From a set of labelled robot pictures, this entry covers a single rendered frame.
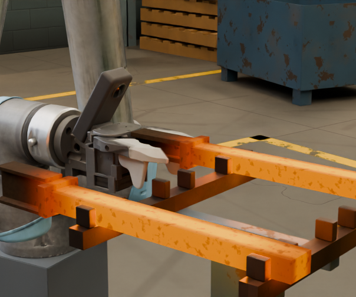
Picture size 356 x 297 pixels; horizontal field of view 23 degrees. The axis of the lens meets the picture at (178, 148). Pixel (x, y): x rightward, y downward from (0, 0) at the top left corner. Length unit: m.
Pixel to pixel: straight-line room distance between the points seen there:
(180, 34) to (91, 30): 6.73
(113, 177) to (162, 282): 2.10
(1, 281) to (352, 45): 4.73
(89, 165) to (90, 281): 0.84
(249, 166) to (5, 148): 0.42
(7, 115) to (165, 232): 0.52
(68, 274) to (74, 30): 0.56
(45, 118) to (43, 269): 0.68
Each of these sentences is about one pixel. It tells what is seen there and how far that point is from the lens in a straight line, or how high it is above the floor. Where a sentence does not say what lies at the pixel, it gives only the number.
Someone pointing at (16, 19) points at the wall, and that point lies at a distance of 8.71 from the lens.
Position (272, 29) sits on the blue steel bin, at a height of 0.51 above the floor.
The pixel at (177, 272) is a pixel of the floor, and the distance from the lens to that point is 3.33.
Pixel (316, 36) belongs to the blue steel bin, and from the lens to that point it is 6.17.
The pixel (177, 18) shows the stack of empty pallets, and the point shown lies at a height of 0.35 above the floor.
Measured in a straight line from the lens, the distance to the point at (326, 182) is 0.99.
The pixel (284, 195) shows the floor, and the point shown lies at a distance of 4.24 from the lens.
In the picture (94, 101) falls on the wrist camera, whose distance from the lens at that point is 1.18.
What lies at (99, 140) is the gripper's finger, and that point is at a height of 1.04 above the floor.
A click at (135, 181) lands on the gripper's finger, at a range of 1.13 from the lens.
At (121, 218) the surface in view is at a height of 1.03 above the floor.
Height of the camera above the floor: 1.32
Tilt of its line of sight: 15 degrees down
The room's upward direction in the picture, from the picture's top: straight up
